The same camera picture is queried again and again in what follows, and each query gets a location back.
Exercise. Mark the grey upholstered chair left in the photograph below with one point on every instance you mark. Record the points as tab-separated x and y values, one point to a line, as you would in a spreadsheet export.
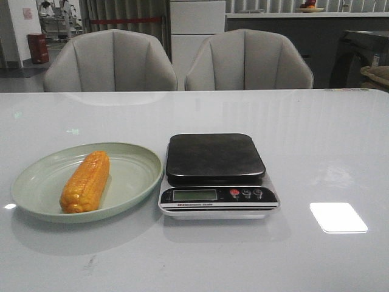
111	60

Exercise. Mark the red barrier belt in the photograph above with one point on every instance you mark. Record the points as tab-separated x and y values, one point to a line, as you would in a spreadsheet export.
126	21

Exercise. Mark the fruit bowl on counter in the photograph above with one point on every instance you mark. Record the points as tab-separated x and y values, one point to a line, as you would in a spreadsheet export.
309	6

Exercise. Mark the orange corn cob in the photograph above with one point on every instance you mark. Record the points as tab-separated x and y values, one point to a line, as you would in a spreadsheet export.
83	190

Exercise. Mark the electronic kitchen scale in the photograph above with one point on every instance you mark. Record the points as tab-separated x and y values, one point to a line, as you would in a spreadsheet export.
216	176

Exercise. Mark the red trash bin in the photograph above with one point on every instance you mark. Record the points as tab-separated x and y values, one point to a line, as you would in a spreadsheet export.
38	48

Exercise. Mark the dark grey counter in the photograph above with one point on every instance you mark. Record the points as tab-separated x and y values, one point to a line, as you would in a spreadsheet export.
315	35

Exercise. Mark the grey upholstered chair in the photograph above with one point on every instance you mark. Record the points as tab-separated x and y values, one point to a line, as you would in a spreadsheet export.
111	60
247	59

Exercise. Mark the beige cushion at right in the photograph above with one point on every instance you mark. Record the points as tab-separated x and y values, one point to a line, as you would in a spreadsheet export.
375	77

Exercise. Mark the dark appliance at right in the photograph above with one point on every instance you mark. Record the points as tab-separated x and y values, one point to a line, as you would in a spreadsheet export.
357	49

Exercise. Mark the green round plate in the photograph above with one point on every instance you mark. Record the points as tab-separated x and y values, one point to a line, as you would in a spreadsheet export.
134	173

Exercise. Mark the white drawer cabinet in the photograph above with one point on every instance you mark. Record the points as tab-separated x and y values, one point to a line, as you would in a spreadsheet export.
191	22

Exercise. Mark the grey upholstered chair right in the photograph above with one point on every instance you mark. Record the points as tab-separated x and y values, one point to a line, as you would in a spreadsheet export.
247	59

